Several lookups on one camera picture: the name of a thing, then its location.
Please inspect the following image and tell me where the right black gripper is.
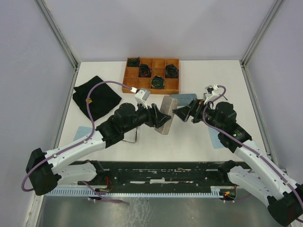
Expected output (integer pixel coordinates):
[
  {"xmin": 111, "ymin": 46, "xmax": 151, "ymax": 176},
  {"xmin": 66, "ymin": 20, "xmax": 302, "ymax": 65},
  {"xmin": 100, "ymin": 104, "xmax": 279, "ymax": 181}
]
[{"xmin": 173, "ymin": 97, "xmax": 224, "ymax": 132}]

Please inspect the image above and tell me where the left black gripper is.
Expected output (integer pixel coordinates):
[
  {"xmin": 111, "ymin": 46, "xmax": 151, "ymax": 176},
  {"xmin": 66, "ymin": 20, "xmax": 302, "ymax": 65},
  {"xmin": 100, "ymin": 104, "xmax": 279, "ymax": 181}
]
[{"xmin": 123, "ymin": 99, "xmax": 171, "ymax": 133}]

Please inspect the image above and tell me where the grey glasses case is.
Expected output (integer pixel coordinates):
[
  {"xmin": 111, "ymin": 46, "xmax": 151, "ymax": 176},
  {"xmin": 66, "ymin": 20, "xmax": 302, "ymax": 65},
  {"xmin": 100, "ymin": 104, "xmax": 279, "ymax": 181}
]
[{"xmin": 155, "ymin": 96, "xmax": 178, "ymax": 135}]

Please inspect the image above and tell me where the blue cleaning cloth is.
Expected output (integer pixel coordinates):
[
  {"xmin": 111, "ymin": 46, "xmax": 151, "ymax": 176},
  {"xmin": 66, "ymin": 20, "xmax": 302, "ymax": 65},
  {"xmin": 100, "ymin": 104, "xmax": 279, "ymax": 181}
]
[
  {"xmin": 73, "ymin": 126, "xmax": 95, "ymax": 141},
  {"xmin": 208, "ymin": 128, "xmax": 224, "ymax": 149}
]

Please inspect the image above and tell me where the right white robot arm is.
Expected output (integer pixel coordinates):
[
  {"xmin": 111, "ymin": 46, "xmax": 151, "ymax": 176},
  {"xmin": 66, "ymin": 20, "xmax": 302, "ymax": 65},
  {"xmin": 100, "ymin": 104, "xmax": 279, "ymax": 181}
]
[{"xmin": 173, "ymin": 99, "xmax": 303, "ymax": 227}]

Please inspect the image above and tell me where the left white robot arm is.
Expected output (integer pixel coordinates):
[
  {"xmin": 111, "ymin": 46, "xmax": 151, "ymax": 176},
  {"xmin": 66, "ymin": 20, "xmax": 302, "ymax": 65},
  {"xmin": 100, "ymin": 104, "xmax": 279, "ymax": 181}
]
[{"xmin": 25, "ymin": 103, "xmax": 172, "ymax": 196}]

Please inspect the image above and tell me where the blue glasses case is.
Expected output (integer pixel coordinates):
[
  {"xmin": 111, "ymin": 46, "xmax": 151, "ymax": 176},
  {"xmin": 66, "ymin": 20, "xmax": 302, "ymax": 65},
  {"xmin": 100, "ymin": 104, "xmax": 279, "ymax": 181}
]
[{"xmin": 170, "ymin": 94, "xmax": 197, "ymax": 106}]

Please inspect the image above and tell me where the wooden compartment tray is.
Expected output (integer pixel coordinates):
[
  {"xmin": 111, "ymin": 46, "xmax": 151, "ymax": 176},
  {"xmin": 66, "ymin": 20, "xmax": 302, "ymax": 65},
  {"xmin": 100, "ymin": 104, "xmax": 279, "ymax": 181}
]
[{"xmin": 123, "ymin": 57, "xmax": 180, "ymax": 95}]

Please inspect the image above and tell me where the black cloth pouch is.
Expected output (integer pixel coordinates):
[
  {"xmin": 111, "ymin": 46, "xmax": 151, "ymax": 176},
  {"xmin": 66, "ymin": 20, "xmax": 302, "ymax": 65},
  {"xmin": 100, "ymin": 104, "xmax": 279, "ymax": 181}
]
[{"xmin": 72, "ymin": 76, "xmax": 122, "ymax": 121}]

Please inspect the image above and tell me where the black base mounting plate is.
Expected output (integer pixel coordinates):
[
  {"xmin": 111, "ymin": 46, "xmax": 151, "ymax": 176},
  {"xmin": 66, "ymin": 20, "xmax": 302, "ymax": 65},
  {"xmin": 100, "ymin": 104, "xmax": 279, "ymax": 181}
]
[{"xmin": 78, "ymin": 161, "xmax": 254, "ymax": 190}]

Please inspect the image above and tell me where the right electronics board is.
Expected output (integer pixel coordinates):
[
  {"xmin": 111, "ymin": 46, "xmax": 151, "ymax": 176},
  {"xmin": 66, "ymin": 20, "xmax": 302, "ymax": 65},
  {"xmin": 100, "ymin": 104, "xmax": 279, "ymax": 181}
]
[{"xmin": 224, "ymin": 189, "xmax": 237, "ymax": 200}]

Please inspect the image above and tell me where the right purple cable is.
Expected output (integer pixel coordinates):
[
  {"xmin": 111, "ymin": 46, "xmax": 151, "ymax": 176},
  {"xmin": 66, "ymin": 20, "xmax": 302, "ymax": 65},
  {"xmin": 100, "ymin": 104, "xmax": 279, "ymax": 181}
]
[{"xmin": 202, "ymin": 85, "xmax": 303, "ymax": 209}]

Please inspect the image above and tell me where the purple cable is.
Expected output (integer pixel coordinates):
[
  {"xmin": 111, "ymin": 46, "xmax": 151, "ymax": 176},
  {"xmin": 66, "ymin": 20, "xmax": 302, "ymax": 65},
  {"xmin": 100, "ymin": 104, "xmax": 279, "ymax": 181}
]
[
  {"xmin": 21, "ymin": 80, "xmax": 137, "ymax": 204},
  {"xmin": 202, "ymin": 85, "xmax": 303, "ymax": 209}
]

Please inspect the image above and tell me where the thin-frame glasses left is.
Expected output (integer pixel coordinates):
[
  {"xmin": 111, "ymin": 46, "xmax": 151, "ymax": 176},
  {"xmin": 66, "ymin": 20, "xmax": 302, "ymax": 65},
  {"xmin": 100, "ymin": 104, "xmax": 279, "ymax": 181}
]
[{"xmin": 122, "ymin": 127, "xmax": 138, "ymax": 144}]

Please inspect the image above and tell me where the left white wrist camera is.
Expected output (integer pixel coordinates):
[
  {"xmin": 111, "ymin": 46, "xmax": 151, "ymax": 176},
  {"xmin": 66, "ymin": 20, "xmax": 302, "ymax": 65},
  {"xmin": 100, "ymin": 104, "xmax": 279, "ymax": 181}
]
[{"xmin": 134, "ymin": 88, "xmax": 151, "ymax": 109}]

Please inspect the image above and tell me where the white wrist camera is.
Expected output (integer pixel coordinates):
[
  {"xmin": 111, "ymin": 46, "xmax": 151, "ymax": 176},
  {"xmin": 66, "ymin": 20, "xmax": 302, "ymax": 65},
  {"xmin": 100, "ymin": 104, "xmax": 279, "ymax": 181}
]
[
  {"xmin": 134, "ymin": 88, "xmax": 151, "ymax": 109},
  {"xmin": 203, "ymin": 85, "xmax": 225, "ymax": 104}
]

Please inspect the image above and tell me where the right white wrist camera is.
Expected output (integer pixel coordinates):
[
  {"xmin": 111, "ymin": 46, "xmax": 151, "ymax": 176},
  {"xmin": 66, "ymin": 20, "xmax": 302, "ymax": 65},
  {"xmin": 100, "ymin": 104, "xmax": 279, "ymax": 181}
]
[{"xmin": 203, "ymin": 85, "xmax": 225, "ymax": 104}]

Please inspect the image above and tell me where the right aluminium frame post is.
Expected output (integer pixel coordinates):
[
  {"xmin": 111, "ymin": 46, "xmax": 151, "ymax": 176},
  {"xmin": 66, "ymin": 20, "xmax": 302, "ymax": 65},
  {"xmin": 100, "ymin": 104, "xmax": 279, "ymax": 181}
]
[{"xmin": 240, "ymin": 0, "xmax": 285, "ymax": 68}]

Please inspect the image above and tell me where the aluminium frame post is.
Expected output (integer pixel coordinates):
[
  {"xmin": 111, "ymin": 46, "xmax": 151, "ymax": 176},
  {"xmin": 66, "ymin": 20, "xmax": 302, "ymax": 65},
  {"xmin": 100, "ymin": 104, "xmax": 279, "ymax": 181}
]
[
  {"xmin": 240, "ymin": 0, "xmax": 285, "ymax": 68},
  {"xmin": 35, "ymin": 0, "xmax": 80, "ymax": 69}
]

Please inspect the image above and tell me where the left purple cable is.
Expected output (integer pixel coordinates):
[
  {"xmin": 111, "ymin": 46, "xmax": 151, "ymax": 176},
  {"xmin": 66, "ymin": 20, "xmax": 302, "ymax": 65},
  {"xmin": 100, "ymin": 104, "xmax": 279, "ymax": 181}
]
[{"xmin": 21, "ymin": 80, "xmax": 137, "ymax": 204}]

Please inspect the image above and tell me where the white slotted cable duct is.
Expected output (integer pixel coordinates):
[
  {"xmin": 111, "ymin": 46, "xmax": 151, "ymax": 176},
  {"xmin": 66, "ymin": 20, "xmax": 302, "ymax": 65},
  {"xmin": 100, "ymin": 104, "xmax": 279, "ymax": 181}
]
[{"xmin": 46, "ymin": 184, "xmax": 223, "ymax": 198}]

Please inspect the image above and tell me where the red wires left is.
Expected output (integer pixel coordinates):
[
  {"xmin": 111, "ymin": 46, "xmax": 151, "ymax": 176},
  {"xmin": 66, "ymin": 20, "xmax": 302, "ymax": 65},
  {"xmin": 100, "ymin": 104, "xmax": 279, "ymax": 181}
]
[{"xmin": 104, "ymin": 176, "xmax": 114, "ymax": 192}]

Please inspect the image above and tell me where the left aluminium frame post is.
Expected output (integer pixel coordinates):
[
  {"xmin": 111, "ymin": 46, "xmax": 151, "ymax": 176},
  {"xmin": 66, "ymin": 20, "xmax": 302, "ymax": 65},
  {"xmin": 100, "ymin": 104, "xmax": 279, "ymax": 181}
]
[{"xmin": 35, "ymin": 0, "xmax": 80, "ymax": 69}]

